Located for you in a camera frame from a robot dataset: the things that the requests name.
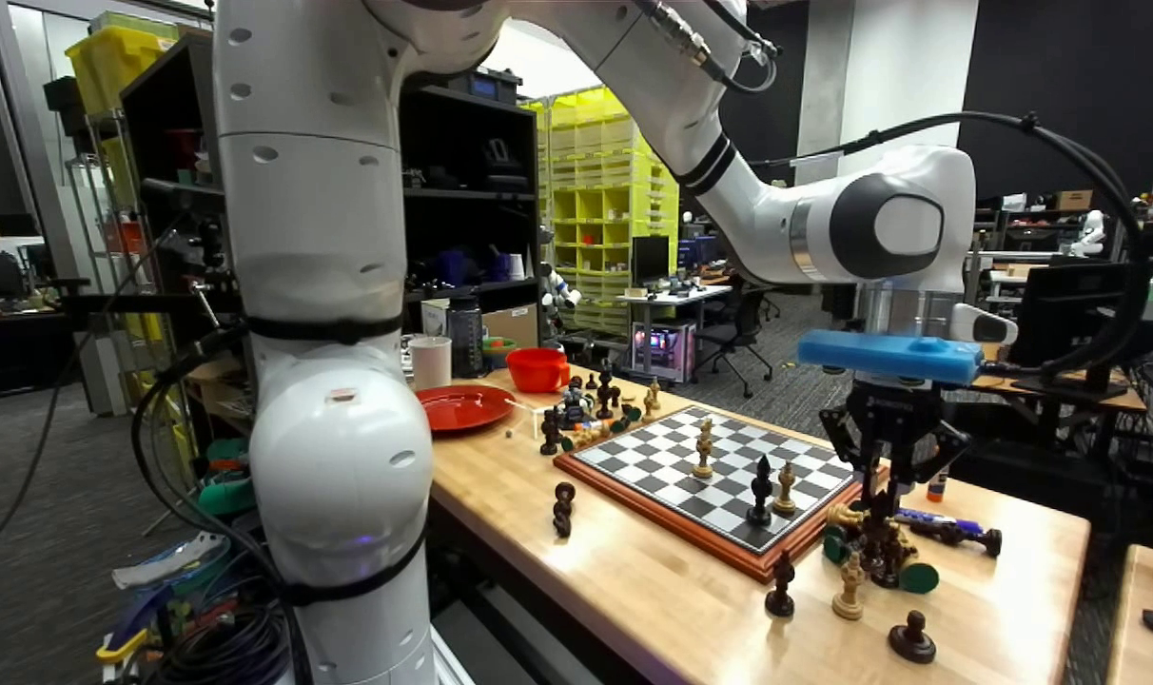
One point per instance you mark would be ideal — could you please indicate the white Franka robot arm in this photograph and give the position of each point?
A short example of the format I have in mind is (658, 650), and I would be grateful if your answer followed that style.
(334, 481)

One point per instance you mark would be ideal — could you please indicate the dark bottle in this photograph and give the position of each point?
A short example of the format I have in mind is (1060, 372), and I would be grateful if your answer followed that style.
(466, 338)

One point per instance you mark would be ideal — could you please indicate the green plastic object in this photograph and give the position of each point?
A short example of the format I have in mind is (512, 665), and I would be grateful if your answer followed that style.
(225, 487)

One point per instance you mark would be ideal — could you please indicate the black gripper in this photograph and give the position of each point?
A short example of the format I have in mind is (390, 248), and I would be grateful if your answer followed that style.
(901, 407)

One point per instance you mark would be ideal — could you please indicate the white cup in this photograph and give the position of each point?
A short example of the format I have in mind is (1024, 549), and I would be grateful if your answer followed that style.
(428, 364)

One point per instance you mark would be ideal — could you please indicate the black computer monitor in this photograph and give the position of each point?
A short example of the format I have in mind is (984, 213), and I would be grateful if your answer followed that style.
(1056, 317)

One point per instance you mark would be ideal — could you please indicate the tall black chess piece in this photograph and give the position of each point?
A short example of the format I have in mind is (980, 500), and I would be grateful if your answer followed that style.
(606, 392)

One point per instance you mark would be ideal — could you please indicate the purple and black toy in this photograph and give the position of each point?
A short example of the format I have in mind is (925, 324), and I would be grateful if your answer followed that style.
(956, 532)

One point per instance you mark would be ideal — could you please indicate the beige chess piece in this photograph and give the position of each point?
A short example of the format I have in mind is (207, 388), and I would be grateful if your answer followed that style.
(784, 494)
(707, 453)
(652, 400)
(849, 596)

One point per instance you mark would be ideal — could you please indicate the red cup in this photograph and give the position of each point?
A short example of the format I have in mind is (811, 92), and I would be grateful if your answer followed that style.
(540, 372)

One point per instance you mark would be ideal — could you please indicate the dark brown chess piece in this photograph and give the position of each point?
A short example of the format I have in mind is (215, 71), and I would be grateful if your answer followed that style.
(895, 566)

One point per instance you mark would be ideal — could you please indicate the wood framed chess board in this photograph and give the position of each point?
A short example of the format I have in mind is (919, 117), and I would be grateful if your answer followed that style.
(663, 471)

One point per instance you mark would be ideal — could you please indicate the orange capped glue stick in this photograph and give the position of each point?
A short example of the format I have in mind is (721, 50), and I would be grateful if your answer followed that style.
(939, 487)

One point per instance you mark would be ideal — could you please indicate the black office chair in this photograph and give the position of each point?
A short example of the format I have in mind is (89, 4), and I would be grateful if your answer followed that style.
(734, 331)

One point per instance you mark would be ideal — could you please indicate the yellow bin shelving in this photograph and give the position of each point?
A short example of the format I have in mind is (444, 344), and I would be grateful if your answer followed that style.
(599, 203)

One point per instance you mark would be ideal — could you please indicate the red plate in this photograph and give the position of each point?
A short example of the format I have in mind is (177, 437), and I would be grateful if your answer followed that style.
(466, 407)

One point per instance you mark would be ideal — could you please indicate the wooden top desk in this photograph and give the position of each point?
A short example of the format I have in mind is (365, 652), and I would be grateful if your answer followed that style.
(999, 382)

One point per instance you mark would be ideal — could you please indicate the black storage shelf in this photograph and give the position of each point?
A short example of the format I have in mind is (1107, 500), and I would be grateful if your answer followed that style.
(474, 155)

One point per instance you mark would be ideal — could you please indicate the short black chess pawn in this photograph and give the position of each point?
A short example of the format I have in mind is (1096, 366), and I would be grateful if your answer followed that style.
(911, 641)

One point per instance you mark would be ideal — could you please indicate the yellow storage bin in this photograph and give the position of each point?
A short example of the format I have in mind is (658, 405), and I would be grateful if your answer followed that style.
(120, 61)

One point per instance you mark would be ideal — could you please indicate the green disc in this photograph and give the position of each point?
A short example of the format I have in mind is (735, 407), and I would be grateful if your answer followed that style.
(834, 549)
(924, 581)

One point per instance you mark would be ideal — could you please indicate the purple lit box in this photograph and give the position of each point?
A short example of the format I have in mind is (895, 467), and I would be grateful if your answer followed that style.
(663, 352)

